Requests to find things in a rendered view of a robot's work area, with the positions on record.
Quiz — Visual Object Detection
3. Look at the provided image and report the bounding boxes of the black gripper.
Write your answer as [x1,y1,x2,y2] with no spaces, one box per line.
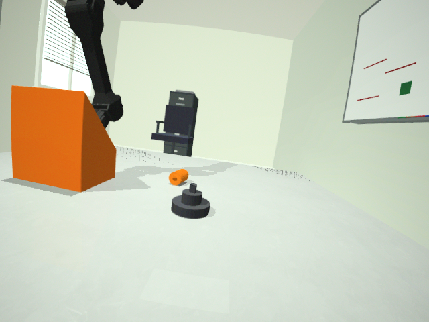
[126,0,144,9]

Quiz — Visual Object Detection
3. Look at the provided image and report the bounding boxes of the orange knob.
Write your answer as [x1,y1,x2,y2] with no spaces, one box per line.
[169,169,188,186]

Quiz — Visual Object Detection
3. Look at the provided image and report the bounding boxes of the dark grey stepped pedestal with shaft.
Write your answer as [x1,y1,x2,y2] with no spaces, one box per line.
[171,183,210,219]

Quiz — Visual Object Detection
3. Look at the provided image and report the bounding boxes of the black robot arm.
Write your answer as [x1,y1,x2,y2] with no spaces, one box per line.
[64,0,124,128]

